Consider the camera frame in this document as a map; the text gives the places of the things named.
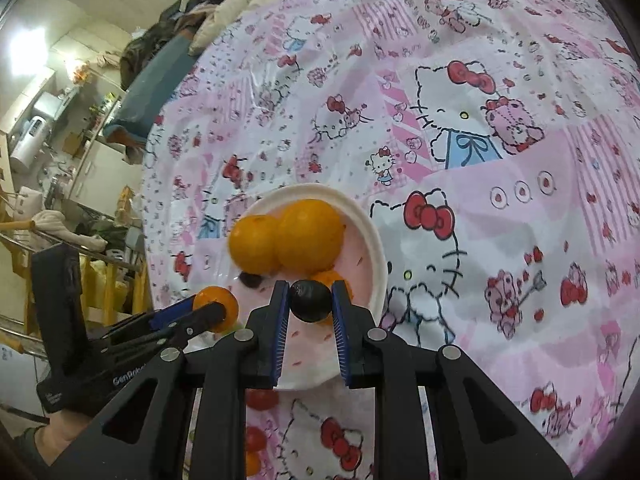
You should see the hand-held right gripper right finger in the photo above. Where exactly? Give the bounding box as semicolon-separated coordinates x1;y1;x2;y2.
331;280;574;480

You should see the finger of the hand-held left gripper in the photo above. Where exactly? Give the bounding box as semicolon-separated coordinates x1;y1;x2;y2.
106;295;199;337
99;302;227;357

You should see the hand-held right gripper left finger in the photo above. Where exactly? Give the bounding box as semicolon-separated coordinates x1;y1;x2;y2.
50;280;292;480

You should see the large orange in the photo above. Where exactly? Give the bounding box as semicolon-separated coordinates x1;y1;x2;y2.
228;214;287;277
276;199;347;276

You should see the pink speckled bowl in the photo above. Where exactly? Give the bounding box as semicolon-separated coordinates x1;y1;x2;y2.
220;185;389;392

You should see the person's left forearm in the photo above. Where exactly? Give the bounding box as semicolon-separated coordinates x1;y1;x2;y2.
11;424;66;480

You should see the person's left hand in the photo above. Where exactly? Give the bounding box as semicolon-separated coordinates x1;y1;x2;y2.
46;406;97;456

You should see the red cherry tomato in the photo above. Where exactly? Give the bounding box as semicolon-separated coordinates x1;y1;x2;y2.
244;425;269;454
245;390;280;410

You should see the beige hanging cloth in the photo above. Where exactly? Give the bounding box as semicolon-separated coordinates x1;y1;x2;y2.
29;209;109;252

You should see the white water heater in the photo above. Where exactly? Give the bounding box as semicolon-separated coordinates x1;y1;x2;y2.
9;116;52;173

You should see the range hood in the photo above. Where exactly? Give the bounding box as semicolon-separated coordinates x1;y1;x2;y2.
31;92;67;120

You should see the orange hanging bag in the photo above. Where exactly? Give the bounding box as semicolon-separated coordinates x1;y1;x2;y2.
64;57;90;84

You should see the pink cartoon printed blanket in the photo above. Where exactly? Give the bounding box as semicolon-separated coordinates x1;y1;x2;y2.
140;0;640;480

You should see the pile of dark clothes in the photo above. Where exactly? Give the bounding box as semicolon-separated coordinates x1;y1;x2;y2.
119;0;242;92

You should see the cream duvet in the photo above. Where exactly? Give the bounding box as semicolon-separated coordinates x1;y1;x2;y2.
189;0;323;57

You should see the yellow wooden frame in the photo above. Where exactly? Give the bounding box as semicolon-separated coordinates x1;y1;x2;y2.
0;187;153;343

